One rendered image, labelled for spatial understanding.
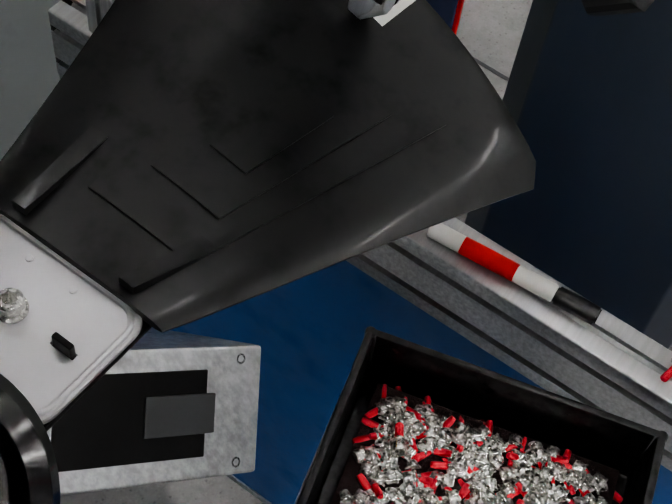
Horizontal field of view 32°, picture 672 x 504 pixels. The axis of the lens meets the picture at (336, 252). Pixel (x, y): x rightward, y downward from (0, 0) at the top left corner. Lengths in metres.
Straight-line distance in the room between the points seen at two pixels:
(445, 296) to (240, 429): 0.30
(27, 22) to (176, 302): 1.22
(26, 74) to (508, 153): 1.21
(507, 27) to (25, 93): 0.97
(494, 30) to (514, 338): 1.43
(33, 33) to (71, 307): 1.23
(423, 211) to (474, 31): 1.75
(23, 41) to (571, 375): 1.01
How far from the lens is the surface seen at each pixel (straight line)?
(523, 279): 0.88
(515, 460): 0.84
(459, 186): 0.56
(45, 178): 0.51
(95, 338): 0.48
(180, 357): 0.64
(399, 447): 0.82
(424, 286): 0.93
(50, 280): 0.49
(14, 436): 0.42
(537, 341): 0.90
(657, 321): 1.35
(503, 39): 2.28
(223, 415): 0.66
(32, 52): 1.72
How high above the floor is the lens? 1.59
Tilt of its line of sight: 56 degrees down
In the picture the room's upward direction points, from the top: 9 degrees clockwise
